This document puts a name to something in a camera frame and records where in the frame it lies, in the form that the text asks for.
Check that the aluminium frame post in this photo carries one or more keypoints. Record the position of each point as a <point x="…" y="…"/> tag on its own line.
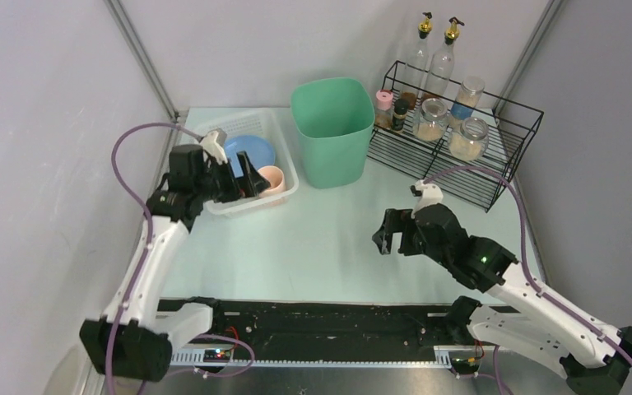
<point x="130" y="35"/>
<point x="540" y="31"/>

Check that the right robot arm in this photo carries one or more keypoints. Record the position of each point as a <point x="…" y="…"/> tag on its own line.
<point x="592" y="356"/>

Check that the blue round plate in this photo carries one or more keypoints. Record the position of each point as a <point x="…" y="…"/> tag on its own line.
<point x="259" y="150"/>

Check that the glass oil bottle gold spout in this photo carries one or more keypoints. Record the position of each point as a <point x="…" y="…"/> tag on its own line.
<point x="417" y="55"/>

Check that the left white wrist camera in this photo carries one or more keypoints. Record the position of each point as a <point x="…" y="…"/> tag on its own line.
<point x="213" y="144"/>

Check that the green plastic waste bin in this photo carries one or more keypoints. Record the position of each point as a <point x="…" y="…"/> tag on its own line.
<point x="334" y="118"/>

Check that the pink-lid spice shaker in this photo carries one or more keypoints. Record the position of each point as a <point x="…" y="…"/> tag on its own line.
<point x="383" y="104"/>

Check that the small black-lid spice jar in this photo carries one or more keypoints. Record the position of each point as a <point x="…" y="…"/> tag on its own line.
<point x="400" y="109"/>

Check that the pink ceramic mug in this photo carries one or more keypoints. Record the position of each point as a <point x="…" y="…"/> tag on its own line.
<point x="275" y="178"/>

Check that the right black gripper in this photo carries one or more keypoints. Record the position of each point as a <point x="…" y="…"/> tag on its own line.
<point x="405" y="233"/>

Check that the white plastic perforated basket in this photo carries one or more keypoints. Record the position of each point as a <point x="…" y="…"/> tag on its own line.
<point x="262" y="123"/>

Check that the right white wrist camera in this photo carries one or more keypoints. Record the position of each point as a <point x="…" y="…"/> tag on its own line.
<point x="428" y="194"/>

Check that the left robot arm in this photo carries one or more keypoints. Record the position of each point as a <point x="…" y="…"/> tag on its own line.
<point x="129" y="340"/>

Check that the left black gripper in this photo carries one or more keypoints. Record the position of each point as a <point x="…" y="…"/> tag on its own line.
<point x="233" y="182"/>

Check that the glass jar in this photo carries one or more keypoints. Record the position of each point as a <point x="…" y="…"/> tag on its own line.
<point x="468" y="142"/>
<point x="431" y="121"/>

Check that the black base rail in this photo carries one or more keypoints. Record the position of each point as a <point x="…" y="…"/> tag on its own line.
<point x="341" y="333"/>

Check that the black wire two-tier rack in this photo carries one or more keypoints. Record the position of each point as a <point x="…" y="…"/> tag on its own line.
<point x="512" y="124"/>

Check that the left aluminium frame post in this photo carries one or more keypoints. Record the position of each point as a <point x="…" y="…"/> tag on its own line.
<point x="130" y="35"/>

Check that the clear bottle blue label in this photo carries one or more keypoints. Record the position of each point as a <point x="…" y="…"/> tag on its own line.
<point x="469" y="94"/>

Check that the right aluminium frame post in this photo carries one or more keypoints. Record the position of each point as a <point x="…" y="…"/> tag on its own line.
<point x="540" y="31"/>

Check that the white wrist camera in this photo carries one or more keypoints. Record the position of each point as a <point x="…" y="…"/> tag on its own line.
<point x="428" y="194"/>
<point x="213" y="144"/>

